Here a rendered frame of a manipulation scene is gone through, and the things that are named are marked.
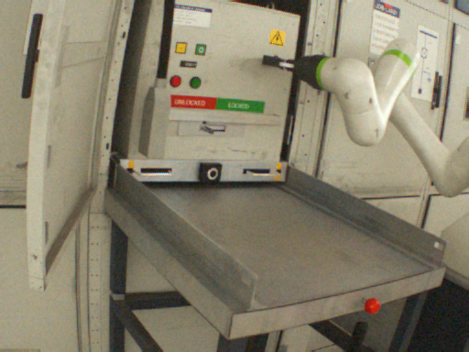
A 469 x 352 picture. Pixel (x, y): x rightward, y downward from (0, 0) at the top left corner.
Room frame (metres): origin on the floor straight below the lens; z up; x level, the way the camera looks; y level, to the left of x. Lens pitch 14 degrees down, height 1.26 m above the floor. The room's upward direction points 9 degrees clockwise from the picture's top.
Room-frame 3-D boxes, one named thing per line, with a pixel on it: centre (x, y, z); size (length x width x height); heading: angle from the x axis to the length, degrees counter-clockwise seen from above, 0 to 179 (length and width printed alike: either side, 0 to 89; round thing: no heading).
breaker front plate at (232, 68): (1.52, 0.08, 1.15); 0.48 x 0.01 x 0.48; 122
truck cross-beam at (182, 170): (1.53, 0.09, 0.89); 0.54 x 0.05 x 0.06; 122
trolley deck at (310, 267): (1.22, -0.11, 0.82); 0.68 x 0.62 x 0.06; 33
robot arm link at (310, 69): (1.37, -0.18, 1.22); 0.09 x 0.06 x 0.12; 123
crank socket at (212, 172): (1.50, 0.07, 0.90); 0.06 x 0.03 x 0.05; 122
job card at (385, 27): (1.82, -0.45, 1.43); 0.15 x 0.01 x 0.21; 123
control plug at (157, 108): (1.35, 0.22, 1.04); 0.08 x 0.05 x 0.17; 32
